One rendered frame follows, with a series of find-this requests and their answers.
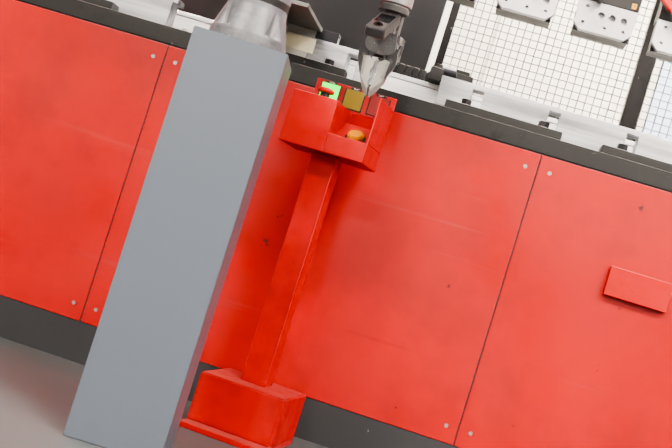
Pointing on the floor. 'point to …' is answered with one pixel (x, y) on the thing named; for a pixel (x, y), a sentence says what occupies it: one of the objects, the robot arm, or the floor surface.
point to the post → (639, 78)
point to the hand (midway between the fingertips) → (368, 90)
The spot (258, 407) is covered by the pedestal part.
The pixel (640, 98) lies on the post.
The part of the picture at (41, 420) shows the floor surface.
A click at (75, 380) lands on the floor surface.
